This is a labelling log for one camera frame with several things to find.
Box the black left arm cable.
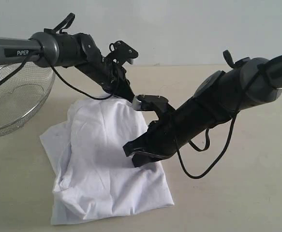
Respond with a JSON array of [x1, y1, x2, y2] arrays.
[[0, 12, 122, 101]]

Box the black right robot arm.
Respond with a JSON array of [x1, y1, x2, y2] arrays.
[[123, 51, 282, 167]]

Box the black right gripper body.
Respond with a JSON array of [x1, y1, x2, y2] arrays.
[[147, 108, 196, 159]]

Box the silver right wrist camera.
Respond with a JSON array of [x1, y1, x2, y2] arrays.
[[132, 94, 175, 118]]

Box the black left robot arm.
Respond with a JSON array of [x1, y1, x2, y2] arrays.
[[0, 29, 138, 102]]

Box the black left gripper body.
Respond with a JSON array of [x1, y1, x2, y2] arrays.
[[92, 61, 127, 96]]

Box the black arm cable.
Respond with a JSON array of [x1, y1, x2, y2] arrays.
[[176, 49, 277, 180], [0, 12, 122, 101]]

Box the white shirt with red print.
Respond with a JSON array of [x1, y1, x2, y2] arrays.
[[40, 97, 174, 225]]

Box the metal wire mesh basket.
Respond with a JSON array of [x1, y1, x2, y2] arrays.
[[0, 62, 55, 136]]

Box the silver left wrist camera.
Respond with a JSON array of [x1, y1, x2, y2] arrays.
[[106, 41, 139, 66]]

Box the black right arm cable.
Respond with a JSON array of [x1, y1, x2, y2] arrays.
[[176, 49, 277, 180]]

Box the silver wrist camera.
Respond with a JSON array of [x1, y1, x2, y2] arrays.
[[132, 94, 175, 118], [106, 41, 139, 66]]

